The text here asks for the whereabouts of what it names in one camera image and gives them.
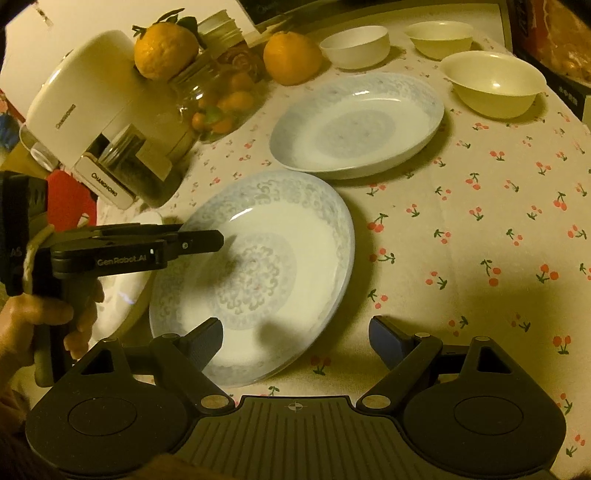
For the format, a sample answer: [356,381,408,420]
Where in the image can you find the plain white plate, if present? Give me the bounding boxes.
[89,209,165,347]

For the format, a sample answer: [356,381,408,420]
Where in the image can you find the blue patterned plate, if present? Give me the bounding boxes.
[149,171,355,387]
[270,72,445,180]

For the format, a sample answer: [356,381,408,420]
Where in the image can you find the white small bowl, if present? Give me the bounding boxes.
[320,25,391,70]

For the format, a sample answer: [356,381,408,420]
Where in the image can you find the cream large bowl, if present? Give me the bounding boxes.
[440,51,547,120]

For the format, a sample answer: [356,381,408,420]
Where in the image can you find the cream small bowl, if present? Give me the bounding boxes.
[405,20,474,60]

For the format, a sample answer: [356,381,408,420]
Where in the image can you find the white kitchen appliance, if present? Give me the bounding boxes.
[27,31,194,209]

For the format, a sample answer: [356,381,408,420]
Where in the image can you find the person's left hand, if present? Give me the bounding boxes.
[1,280,104,392]

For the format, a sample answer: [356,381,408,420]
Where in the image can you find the dark jar with metal lid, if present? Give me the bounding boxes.
[98,124,182,208]

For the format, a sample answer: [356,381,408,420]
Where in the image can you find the cherry print tablecloth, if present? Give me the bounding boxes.
[91,27,591,478]

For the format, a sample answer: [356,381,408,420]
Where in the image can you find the glass jar of kumquats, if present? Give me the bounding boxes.
[168,51,267,143]

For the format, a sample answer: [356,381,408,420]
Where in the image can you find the orange labelled jar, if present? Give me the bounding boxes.
[217,41,264,83]

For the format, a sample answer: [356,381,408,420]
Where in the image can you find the orange citrus on jar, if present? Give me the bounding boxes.
[132,8,201,82]

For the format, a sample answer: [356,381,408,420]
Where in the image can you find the orange citrus on table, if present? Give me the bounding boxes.
[263,32,324,86]

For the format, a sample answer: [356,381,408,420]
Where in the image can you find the stack of white cups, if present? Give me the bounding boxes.
[197,10,245,50]

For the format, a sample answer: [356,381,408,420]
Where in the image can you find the black white water carton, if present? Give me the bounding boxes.
[514,48,591,126]

